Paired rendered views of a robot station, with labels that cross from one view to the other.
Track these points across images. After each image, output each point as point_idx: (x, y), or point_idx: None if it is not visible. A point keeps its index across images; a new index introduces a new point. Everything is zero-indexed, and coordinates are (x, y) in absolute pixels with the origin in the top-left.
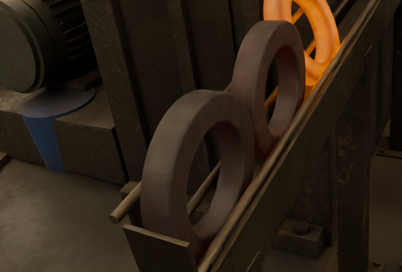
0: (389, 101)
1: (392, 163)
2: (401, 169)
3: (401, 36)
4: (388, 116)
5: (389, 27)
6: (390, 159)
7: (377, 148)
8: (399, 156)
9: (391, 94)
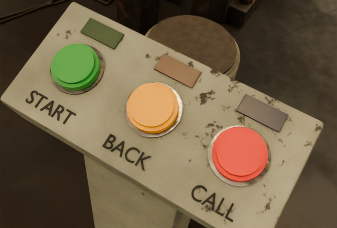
0: None
1: None
2: None
3: None
4: None
5: None
6: None
7: None
8: None
9: None
